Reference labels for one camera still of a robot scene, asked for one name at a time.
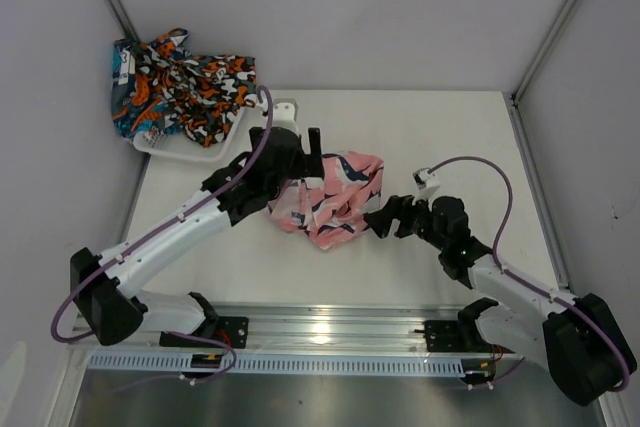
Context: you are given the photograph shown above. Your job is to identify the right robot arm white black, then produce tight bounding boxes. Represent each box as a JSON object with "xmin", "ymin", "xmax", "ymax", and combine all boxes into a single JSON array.
[{"xmin": 364, "ymin": 196, "xmax": 637, "ymax": 406}]

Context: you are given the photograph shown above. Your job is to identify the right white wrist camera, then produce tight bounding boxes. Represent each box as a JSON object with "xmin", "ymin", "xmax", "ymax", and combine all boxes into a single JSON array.
[{"xmin": 412, "ymin": 168, "xmax": 440, "ymax": 201}]

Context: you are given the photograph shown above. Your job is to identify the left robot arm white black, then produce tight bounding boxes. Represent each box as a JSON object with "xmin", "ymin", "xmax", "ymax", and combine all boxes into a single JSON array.
[{"xmin": 70, "ymin": 127, "xmax": 324, "ymax": 347}]

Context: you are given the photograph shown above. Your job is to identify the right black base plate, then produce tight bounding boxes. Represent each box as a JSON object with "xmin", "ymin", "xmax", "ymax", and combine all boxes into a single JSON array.
[{"xmin": 414, "ymin": 320, "xmax": 512, "ymax": 354}]

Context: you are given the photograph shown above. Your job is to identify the pink shark print shorts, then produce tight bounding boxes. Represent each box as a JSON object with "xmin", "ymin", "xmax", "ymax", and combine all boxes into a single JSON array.
[{"xmin": 267, "ymin": 151, "xmax": 384, "ymax": 251}]

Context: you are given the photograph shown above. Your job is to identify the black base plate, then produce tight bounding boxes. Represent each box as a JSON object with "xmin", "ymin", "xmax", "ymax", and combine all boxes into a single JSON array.
[
  {"xmin": 414, "ymin": 320, "xmax": 512, "ymax": 354},
  {"xmin": 159, "ymin": 316, "xmax": 249, "ymax": 349}
]

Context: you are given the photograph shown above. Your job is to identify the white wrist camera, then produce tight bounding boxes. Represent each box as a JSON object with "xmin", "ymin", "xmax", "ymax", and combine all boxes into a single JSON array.
[
  {"xmin": 412, "ymin": 168, "xmax": 440, "ymax": 201},
  {"xmin": 272, "ymin": 98, "xmax": 299, "ymax": 135}
]

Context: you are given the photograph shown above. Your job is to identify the orange camouflage shorts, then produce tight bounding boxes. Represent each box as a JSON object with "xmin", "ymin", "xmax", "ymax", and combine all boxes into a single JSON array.
[{"xmin": 129, "ymin": 28, "xmax": 258, "ymax": 148}]

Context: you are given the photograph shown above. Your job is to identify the white plastic basket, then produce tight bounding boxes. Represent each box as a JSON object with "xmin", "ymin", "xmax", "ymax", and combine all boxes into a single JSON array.
[{"xmin": 133, "ymin": 110, "xmax": 244, "ymax": 164}]

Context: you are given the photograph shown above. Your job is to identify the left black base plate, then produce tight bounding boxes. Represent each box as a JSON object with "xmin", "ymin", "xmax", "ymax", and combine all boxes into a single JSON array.
[{"xmin": 159, "ymin": 316, "xmax": 249, "ymax": 349}]

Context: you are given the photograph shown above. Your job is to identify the right aluminium frame post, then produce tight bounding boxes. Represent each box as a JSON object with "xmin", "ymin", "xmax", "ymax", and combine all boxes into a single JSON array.
[{"xmin": 510, "ymin": 0, "xmax": 584, "ymax": 106}]

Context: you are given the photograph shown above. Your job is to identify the blue orange patterned shorts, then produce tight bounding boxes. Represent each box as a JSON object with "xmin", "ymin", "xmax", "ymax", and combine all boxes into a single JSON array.
[{"xmin": 111, "ymin": 39, "xmax": 175, "ymax": 140}]

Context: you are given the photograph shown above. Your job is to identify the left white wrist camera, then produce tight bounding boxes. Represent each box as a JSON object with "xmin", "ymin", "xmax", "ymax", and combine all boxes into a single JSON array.
[{"xmin": 272, "ymin": 98, "xmax": 299, "ymax": 135}]

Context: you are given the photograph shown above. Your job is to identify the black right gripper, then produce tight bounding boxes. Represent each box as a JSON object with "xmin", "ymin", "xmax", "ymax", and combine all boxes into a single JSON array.
[{"xmin": 363, "ymin": 189, "xmax": 448, "ymax": 252}]

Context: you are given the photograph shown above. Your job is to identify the white slotted cable duct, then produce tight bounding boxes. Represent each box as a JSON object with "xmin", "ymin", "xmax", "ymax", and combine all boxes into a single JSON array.
[{"xmin": 88, "ymin": 352, "xmax": 465, "ymax": 378}]

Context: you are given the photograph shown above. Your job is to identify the aluminium mounting rail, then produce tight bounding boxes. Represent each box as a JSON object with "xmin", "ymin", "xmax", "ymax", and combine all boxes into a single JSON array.
[{"xmin": 67, "ymin": 302, "xmax": 614, "ymax": 359}]

